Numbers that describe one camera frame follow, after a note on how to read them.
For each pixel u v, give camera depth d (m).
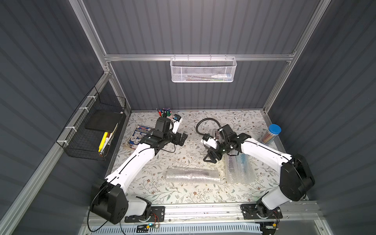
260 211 0.66
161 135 0.61
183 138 0.72
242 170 0.83
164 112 1.02
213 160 0.73
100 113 0.81
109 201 0.40
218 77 0.89
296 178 0.44
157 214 0.74
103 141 0.71
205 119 0.66
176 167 0.89
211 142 0.74
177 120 0.71
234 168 0.83
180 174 0.82
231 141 0.65
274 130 0.84
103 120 0.77
